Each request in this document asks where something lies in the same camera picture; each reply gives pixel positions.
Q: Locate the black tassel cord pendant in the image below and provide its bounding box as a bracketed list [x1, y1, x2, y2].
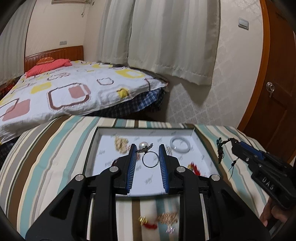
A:
[216, 137, 240, 179]

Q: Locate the gold charm red cord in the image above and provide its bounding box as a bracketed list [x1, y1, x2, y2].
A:
[186, 162, 204, 177]

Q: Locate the white jade bangle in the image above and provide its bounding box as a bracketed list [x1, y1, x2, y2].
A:
[170, 136, 191, 154]

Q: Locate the cream pearl necklace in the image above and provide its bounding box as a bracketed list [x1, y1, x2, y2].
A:
[114, 136, 130, 155]

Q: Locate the silver pearl ring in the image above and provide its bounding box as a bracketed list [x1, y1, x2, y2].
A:
[136, 141, 161, 168]

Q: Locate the small red bead charm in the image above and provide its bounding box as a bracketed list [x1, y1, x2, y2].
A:
[138, 216, 158, 230]

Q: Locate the silver crystal brooch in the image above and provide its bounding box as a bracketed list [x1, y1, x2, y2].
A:
[165, 145, 172, 156]

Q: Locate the green white jewelry box tray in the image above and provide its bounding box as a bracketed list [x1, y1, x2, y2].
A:
[83, 128, 218, 197]

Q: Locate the person's right hand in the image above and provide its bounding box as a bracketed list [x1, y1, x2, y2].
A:
[259, 197, 291, 227]

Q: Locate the wooden door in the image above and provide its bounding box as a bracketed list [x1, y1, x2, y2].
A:
[238, 1, 295, 163]

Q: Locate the metal door knob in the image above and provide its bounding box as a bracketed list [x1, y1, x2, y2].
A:
[266, 82, 275, 98]

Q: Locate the blue plaid bed sheet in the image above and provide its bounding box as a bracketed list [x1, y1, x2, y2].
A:
[86, 88, 166, 118]

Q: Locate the patterned white bed quilt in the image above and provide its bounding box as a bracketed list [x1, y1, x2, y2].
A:
[1, 61, 168, 144]

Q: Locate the white middle curtain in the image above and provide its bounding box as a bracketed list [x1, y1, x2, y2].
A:
[97, 1, 220, 85]

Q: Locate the white curtain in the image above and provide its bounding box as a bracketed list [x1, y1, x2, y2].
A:
[97, 1, 220, 85]
[1, 1, 36, 84]

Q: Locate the pink pillow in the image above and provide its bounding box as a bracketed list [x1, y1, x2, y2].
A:
[25, 59, 72, 78]

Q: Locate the orange round cushion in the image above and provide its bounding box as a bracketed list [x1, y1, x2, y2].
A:
[36, 57, 55, 65]

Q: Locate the wooden bed headboard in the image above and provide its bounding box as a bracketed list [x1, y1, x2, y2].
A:
[24, 45, 84, 72]

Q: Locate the white left curtain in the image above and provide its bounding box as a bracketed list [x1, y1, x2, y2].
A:
[1, 1, 36, 84]

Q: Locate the wall light switch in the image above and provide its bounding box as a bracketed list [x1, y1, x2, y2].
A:
[238, 18, 249, 30]

